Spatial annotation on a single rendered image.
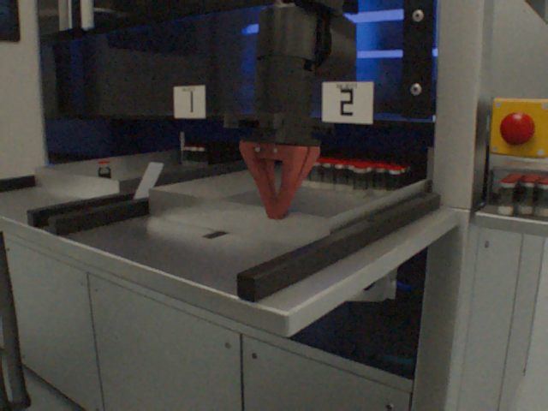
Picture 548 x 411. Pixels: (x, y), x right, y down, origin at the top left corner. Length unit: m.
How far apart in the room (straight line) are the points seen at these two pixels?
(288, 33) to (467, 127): 0.30
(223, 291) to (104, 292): 0.96
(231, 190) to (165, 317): 0.48
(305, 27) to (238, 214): 0.20
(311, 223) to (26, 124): 0.91
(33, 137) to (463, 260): 0.99
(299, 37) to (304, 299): 0.24
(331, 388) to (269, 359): 0.14
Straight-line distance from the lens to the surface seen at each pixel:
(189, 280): 0.41
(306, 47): 0.47
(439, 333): 0.76
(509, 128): 0.63
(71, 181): 0.81
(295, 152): 0.45
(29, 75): 1.27
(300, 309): 0.35
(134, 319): 1.25
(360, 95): 0.73
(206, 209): 0.56
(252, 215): 0.51
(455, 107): 0.68
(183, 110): 0.97
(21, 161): 1.27
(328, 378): 0.89
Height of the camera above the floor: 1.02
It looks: 12 degrees down
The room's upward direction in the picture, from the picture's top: straight up
